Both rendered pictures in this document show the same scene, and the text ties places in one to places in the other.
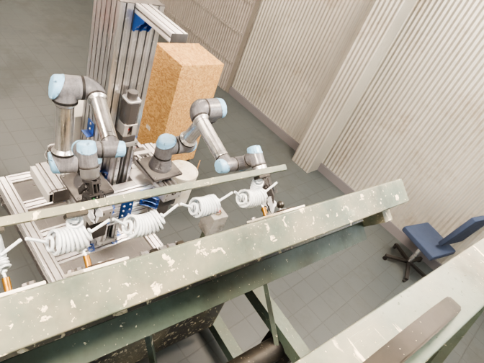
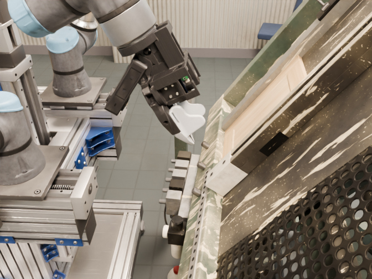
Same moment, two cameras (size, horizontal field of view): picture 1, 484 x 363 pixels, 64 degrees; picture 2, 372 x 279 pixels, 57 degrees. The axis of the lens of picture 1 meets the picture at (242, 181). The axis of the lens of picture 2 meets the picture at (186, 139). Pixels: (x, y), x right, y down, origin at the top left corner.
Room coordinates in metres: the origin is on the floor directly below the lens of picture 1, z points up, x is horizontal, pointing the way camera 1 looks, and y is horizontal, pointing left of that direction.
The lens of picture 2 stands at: (0.69, 0.78, 1.67)
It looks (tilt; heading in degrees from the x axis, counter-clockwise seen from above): 35 degrees down; 329
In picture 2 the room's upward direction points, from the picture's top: straight up
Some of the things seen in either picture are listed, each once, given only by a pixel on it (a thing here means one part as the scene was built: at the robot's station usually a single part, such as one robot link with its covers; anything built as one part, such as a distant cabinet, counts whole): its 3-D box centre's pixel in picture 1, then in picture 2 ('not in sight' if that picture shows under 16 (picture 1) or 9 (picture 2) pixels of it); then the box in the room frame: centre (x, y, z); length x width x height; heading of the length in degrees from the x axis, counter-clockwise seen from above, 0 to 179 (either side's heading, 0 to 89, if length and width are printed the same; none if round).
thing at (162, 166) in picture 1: (161, 160); (70, 77); (2.00, 0.54, 1.09); 0.15 x 0.15 x 0.10
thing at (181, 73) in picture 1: (175, 110); not in sight; (3.45, 0.92, 0.63); 0.50 x 0.42 x 1.25; 147
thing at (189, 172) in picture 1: (180, 179); not in sight; (2.93, 0.56, 0.24); 0.32 x 0.30 x 0.47; 147
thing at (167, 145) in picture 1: (166, 145); (65, 47); (2.01, 0.53, 1.20); 0.13 x 0.12 x 0.14; 141
